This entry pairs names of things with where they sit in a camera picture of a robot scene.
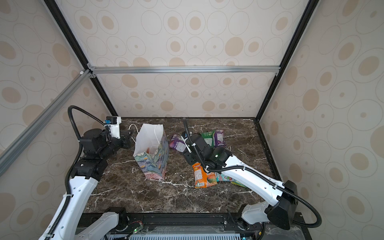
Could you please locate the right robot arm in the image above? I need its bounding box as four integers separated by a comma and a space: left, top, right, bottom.
182, 134, 298, 230

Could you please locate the purple berries candy bag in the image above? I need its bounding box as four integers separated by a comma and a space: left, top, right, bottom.
213, 130, 227, 147

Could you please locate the white paper bag colourful print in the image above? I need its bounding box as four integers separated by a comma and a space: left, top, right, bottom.
133, 124, 169, 180

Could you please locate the black vertical frame post left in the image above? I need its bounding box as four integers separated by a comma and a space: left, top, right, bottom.
43, 0, 118, 116

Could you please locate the teal spring candy bag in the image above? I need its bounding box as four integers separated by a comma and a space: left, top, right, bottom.
215, 173, 246, 188

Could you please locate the small purple candy bag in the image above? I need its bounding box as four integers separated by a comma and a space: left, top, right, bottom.
169, 134, 187, 153

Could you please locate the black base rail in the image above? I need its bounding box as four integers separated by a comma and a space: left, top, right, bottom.
76, 212, 313, 240

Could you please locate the aluminium rail left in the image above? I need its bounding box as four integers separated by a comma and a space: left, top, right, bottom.
1, 70, 91, 175

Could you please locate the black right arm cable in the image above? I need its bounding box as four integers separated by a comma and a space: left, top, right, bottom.
182, 118, 322, 229

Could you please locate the green snack bag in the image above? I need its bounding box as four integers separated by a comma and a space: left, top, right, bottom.
201, 130, 215, 147

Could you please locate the horizontal aluminium rail back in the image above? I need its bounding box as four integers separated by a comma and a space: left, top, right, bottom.
91, 66, 280, 74

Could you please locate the black vertical frame post right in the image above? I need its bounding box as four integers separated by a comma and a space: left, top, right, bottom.
254, 0, 319, 123

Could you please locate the black vertical frame post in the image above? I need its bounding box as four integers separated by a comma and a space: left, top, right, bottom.
43, 0, 118, 116
254, 0, 319, 123

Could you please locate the orange snack bag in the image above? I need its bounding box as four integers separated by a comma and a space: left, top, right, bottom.
193, 163, 218, 189

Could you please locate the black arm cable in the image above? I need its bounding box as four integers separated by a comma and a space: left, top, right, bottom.
43, 105, 106, 240
182, 118, 322, 229

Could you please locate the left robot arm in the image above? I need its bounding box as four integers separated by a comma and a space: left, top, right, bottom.
40, 129, 134, 240

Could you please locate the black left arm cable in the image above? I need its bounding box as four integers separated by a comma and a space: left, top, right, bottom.
43, 105, 106, 240

